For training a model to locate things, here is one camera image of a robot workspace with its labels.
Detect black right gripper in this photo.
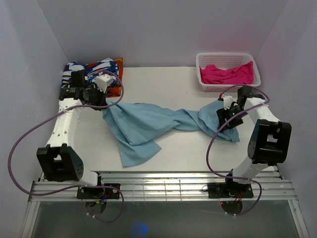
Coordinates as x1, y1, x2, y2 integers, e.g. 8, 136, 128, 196
216, 105, 248, 132

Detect light blue trousers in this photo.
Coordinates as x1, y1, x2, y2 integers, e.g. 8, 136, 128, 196
102, 101, 240, 168

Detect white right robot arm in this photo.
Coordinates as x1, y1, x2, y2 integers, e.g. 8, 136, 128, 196
216, 86, 292, 197

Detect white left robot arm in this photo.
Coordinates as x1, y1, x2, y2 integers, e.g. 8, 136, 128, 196
37, 71, 113, 198

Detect orange folded trousers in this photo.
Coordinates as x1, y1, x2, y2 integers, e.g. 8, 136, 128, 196
105, 58, 124, 98

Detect blue white patterned folded trousers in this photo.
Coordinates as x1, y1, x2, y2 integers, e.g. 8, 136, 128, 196
61, 58, 123, 88

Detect pink trousers in basket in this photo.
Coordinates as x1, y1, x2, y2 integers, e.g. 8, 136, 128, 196
200, 61, 254, 85

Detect white plastic basket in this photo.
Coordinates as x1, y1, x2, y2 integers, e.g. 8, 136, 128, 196
196, 52, 261, 92

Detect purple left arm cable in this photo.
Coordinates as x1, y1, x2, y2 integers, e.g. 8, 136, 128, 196
7, 70, 125, 223

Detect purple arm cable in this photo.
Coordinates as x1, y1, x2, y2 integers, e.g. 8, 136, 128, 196
200, 85, 270, 216
7, 70, 125, 223

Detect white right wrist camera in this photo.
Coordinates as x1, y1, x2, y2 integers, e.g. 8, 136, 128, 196
221, 95, 234, 110

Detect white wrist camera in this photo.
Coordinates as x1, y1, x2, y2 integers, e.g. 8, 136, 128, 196
221, 95, 234, 110
95, 74, 115, 93

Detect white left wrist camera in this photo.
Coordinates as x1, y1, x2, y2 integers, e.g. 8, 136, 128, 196
95, 74, 115, 93

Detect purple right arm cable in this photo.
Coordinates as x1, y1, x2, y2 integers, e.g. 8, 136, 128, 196
200, 85, 270, 216

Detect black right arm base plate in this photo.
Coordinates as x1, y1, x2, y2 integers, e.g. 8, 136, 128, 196
207, 182, 254, 198

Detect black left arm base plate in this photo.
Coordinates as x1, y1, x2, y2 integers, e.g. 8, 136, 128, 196
76, 187, 119, 200

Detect aluminium table edge rail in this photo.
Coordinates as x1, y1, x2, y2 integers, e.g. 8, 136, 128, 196
20, 169, 309, 238

